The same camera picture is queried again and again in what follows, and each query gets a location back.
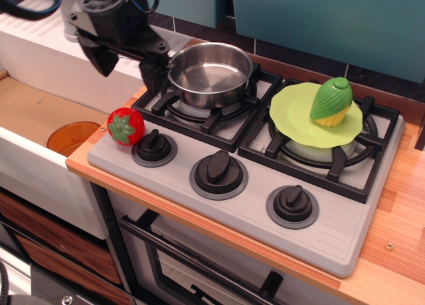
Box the black cable lower left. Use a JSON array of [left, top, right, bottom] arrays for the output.
[[0, 261, 9, 305]]

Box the grey toy stove top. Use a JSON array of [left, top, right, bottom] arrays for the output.
[[86, 67, 406, 278]]

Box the grey toy faucet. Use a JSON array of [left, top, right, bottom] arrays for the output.
[[59, 0, 81, 43]]

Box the black left stove knob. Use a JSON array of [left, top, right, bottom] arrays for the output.
[[131, 129, 178, 168]]

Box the stainless steel pot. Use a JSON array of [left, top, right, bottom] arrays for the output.
[[168, 43, 254, 109]]

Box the light green plastic plate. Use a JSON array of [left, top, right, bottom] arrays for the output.
[[269, 82, 363, 148]]

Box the black stove knob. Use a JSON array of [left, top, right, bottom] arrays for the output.
[[189, 150, 248, 201], [131, 129, 178, 168], [266, 185, 319, 230]]

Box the black right stove knob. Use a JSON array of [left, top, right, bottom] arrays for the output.
[[266, 185, 319, 230]]

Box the black left burner grate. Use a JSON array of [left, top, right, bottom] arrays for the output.
[[131, 63, 284, 152]]

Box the black middle stove knob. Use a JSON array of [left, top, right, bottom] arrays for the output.
[[189, 150, 248, 201]]

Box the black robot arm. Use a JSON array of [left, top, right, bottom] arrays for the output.
[[68, 0, 169, 94]]

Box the wooden drawer front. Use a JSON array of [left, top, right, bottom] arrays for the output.
[[1, 189, 131, 304]]

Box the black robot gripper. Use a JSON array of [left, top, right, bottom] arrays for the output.
[[68, 0, 170, 96]]

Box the white toy sink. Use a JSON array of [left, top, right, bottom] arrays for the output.
[[1, 13, 143, 239]]

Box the orange plastic cup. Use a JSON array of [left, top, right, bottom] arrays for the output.
[[46, 121, 100, 157]]

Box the green yellow toy corncob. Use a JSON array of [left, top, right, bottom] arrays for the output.
[[309, 77, 353, 127]]

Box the black burner grate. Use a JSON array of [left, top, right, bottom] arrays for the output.
[[131, 63, 284, 152], [238, 79, 404, 203]]

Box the red toy strawberry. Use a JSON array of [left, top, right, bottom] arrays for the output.
[[106, 108, 145, 146]]

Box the black oven door handle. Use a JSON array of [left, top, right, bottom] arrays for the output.
[[119, 210, 283, 304]]

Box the oven door with window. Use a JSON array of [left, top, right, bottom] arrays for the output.
[[109, 193, 340, 304]]

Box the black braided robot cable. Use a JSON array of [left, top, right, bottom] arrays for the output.
[[0, 0, 159, 21]]

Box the black right burner grate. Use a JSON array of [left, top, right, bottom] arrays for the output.
[[238, 79, 404, 203]]

